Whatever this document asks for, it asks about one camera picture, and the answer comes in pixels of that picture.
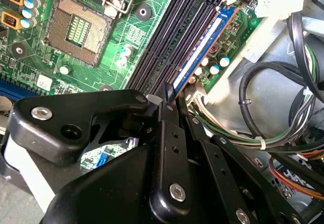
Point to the blue RAM stick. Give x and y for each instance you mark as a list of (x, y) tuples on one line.
[(202, 47)]

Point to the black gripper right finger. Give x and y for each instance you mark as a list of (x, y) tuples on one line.
[(229, 188)]

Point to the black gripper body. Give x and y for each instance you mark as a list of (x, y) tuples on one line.
[(106, 196)]

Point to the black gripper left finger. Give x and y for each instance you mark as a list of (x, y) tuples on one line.
[(76, 107)]

